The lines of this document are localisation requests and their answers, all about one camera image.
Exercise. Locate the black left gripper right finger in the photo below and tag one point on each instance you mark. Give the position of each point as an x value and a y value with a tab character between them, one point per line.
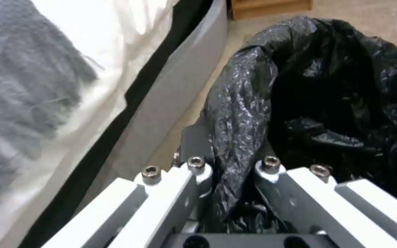
326	204

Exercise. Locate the grey knitted blanket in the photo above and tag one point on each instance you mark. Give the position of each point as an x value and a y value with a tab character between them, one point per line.
16	77

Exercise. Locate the white bed sheet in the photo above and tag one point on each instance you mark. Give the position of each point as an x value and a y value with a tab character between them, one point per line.
115	38

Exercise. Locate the grey bed frame panel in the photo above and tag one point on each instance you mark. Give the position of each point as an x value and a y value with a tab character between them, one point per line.
184	77

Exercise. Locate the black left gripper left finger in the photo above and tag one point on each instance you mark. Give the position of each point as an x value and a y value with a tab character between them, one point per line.
157	196

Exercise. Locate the wooden furniture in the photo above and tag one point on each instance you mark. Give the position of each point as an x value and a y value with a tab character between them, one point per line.
271	7

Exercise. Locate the black plastic trash bag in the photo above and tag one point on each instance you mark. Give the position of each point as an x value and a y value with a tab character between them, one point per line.
322	85

